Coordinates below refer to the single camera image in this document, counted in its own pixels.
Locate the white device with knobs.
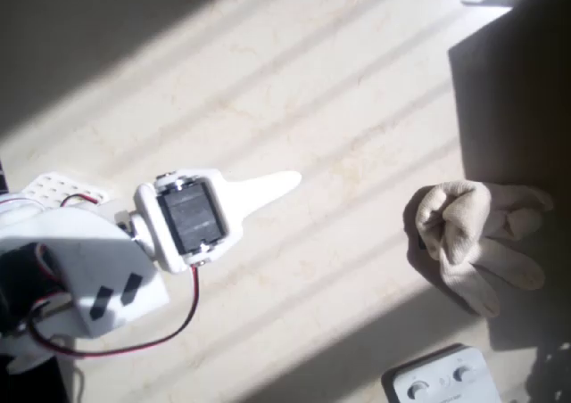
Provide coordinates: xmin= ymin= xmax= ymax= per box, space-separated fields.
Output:
xmin=381 ymin=343 xmax=503 ymax=403

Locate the red white black servo cable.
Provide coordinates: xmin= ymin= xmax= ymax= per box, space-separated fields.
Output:
xmin=26 ymin=193 xmax=202 ymax=359

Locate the white perforated base plate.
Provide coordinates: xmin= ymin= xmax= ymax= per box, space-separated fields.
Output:
xmin=21 ymin=170 xmax=112 ymax=210

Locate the thin grey cable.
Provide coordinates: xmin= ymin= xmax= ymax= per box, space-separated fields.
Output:
xmin=70 ymin=365 xmax=87 ymax=403

